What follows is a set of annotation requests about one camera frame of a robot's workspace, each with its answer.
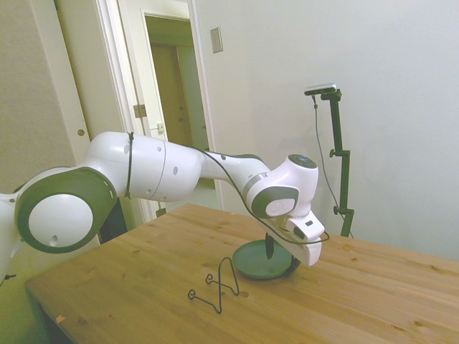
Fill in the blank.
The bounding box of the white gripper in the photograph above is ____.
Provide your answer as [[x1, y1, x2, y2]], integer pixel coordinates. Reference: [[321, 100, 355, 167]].
[[256, 214, 323, 276]]

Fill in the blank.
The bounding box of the dark teal round plate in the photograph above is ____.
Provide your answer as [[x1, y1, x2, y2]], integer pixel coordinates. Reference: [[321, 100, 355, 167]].
[[232, 239, 297, 281]]

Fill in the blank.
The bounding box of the dark furniture piece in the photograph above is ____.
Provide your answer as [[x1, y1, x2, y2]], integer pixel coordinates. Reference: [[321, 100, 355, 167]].
[[98, 197, 128, 246]]

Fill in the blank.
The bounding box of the wooden hallway door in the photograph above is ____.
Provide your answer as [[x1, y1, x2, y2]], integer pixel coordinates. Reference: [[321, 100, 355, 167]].
[[150, 43, 197, 151]]

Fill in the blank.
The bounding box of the white open door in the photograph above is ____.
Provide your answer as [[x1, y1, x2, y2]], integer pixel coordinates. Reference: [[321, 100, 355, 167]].
[[117, 0, 178, 225]]

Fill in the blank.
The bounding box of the beige sliding closet door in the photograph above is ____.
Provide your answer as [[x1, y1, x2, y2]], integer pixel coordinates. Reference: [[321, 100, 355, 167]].
[[0, 0, 108, 194]]

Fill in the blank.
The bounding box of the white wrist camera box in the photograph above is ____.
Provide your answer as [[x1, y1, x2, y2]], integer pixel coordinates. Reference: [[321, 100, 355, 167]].
[[285, 211, 326, 242]]

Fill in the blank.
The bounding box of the black wire plate stand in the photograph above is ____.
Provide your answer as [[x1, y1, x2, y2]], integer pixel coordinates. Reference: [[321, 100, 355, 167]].
[[187, 256, 241, 315]]

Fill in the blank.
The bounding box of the black camera stand pole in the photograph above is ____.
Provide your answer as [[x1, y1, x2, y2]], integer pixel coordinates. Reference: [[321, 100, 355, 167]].
[[319, 89, 356, 239]]

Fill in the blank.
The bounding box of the silver exterior camera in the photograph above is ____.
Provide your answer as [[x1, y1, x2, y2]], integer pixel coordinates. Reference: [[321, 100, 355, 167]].
[[303, 82, 339, 97]]

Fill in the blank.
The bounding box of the white door frame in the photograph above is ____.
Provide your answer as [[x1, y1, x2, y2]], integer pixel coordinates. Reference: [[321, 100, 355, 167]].
[[95, 0, 226, 230]]

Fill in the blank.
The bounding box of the beige wall switch plate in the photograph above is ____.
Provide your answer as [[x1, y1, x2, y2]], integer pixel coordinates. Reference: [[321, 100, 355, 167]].
[[209, 27, 224, 55]]

